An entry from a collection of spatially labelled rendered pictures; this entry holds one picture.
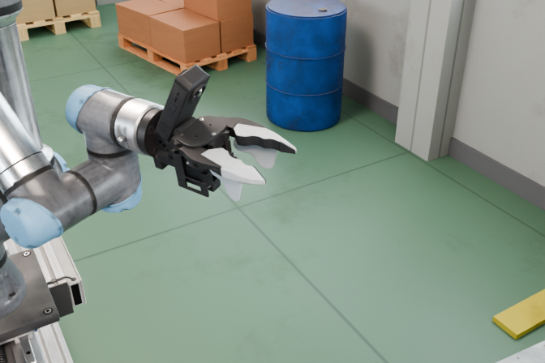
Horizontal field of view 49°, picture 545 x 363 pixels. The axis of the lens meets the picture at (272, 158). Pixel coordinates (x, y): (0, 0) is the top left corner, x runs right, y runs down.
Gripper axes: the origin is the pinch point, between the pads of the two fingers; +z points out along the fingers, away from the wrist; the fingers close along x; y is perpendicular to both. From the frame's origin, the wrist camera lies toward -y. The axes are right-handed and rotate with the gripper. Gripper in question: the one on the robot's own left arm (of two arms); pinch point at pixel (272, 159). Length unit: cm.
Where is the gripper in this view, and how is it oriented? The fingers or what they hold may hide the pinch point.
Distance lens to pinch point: 73.7
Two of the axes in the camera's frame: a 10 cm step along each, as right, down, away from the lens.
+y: 0.7, 8.0, 5.9
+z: 8.3, 2.8, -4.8
